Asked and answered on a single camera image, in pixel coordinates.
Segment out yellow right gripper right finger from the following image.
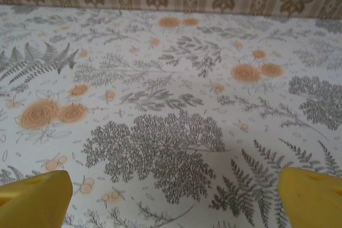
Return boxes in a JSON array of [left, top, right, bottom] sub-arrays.
[[277, 167, 342, 228]]

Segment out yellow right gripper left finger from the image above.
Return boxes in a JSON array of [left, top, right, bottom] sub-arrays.
[[0, 169, 73, 228]]

